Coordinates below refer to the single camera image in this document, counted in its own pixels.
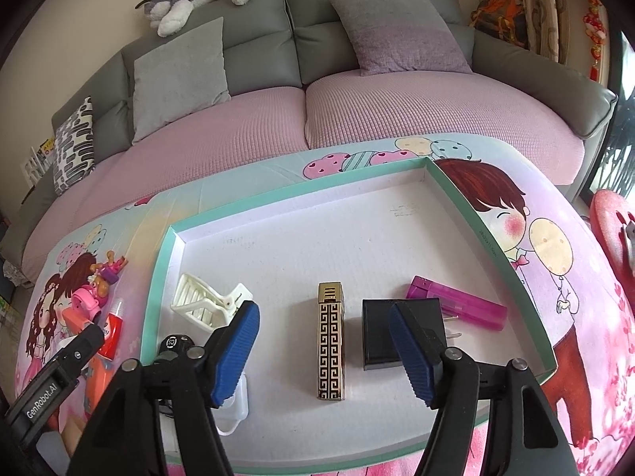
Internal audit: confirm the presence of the grey purple pillow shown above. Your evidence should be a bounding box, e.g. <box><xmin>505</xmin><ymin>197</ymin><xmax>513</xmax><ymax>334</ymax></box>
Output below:
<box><xmin>326</xmin><ymin>0</ymin><xmax>473</xmax><ymax>76</ymax></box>

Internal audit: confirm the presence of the black white patterned pillow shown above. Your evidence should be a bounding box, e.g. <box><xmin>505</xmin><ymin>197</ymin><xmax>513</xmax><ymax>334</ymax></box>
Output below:
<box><xmin>52</xmin><ymin>96</ymin><xmax>96</xmax><ymax>196</ymax></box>

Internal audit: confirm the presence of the white rack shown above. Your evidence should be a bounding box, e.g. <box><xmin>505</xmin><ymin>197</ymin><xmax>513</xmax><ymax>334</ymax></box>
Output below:
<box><xmin>22</xmin><ymin>146</ymin><xmax>53</xmax><ymax>190</ymax></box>

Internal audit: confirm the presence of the printed cartoon blanket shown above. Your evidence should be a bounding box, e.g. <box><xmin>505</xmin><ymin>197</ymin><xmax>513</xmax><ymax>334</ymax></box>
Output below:
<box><xmin>15</xmin><ymin>134</ymin><xmax>632</xmax><ymax>476</ymax></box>

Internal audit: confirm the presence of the phone stand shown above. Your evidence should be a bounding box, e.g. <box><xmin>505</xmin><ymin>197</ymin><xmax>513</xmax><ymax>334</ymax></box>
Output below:
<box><xmin>622</xmin><ymin>218</ymin><xmax>635</xmax><ymax>265</ymax></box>

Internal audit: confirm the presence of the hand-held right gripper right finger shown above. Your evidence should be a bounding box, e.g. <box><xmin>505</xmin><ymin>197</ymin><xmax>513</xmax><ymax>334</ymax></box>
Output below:
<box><xmin>389</xmin><ymin>301</ymin><xmax>579</xmax><ymax>476</ymax></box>

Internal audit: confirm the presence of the white plastic adapter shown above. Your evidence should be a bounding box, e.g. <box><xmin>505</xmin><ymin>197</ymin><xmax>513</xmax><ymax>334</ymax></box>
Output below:
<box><xmin>214</xmin><ymin>372</ymin><xmax>249</xmax><ymax>436</ymax></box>

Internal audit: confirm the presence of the grey sofa with pink cover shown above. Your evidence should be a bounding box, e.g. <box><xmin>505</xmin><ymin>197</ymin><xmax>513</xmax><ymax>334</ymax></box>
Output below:
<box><xmin>0</xmin><ymin>0</ymin><xmax>618</xmax><ymax>283</ymax></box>

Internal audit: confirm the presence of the gold black patterned lighter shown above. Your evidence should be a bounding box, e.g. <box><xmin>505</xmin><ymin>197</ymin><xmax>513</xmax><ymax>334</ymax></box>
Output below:
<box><xmin>316</xmin><ymin>282</ymin><xmax>346</xmax><ymax>401</ymax></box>

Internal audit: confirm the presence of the pink translucent lighter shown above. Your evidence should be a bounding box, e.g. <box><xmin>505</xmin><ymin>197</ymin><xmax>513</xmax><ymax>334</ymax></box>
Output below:
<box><xmin>406</xmin><ymin>275</ymin><xmax>508</xmax><ymax>332</ymax></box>

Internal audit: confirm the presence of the white hair claw clip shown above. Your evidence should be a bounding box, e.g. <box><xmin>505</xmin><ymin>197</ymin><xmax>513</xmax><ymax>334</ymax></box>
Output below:
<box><xmin>171</xmin><ymin>273</ymin><xmax>254</xmax><ymax>330</ymax></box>

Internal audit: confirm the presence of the pink toy watch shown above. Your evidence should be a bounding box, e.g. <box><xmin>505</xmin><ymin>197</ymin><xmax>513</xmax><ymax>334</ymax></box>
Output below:
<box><xmin>69</xmin><ymin>282</ymin><xmax>107</xmax><ymax>328</ymax></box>

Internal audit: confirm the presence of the teal cardboard box lid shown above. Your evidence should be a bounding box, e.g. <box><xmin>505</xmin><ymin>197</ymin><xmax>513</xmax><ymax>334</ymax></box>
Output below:
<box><xmin>140</xmin><ymin>156</ymin><xmax>559</xmax><ymax>474</ymax></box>

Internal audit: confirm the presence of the beige patterned curtain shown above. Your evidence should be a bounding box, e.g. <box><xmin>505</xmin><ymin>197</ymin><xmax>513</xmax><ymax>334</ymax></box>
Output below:
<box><xmin>476</xmin><ymin>0</ymin><xmax>576</xmax><ymax>65</ymax></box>

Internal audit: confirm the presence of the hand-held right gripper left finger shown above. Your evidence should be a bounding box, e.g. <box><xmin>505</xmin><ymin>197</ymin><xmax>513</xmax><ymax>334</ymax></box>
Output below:
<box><xmin>67</xmin><ymin>301</ymin><xmax>261</xmax><ymax>476</ymax></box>

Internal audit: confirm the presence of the orange blue plastic case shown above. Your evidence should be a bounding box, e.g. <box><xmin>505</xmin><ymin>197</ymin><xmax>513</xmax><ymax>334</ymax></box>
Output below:
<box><xmin>79</xmin><ymin>354</ymin><xmax>120</xmax><ymax>420</ymax></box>

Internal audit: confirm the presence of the red orange patterned bag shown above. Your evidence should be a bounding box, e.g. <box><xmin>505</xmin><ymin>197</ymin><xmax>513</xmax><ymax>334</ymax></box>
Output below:
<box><xmin>469</xmin><ymin>0</ymin><xmax>529</xmax><ymax>49</ymax></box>

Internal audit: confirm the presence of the red hanging decoration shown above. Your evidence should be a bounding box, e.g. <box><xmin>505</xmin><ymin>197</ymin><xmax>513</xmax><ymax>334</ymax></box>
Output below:
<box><xmin>580</xmin><ymin>0</ymin><xmax>612</xmax><ymax>83</ymax></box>

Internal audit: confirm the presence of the black plug charger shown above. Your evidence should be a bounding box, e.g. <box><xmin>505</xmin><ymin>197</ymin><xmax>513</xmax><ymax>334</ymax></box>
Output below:
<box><xmin>361</xmin><ymin>298</ymin><xmax>462</xmax><ymax>372</ymax></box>

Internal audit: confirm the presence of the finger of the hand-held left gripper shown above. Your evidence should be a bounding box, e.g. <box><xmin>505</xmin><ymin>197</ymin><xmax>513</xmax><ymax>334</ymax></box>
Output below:
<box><xmin>50</xmin><ymin>324</ymin><xmax>106</xmax><ymax>372</ymax></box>

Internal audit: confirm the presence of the brown pink dog toy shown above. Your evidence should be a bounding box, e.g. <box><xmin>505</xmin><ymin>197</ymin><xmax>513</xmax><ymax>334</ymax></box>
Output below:
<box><xmin>89</xmin><ymin>252</ymin><xmax>129</xmax><ymax>288</ymax></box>

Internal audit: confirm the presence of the small red tube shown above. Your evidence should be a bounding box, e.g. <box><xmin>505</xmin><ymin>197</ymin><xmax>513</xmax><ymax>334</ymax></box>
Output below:
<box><xmin>96</xmin><ymin>297</ymin><xmax>125</xmax><ymax>360</ymax></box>

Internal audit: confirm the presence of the light grey pillow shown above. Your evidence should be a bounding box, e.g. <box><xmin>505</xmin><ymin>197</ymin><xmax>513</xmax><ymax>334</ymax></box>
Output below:
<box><xmin>131</xmin><ymin>16</ymin><xmax>231</xmax><ymax>144</ymax></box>

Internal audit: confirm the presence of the black car key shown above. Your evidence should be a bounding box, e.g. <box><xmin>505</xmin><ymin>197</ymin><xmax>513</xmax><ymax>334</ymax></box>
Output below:
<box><xmin>156</xmin><ymin>332</ymin><xmax>209</xmax><ymax>372</ymax></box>

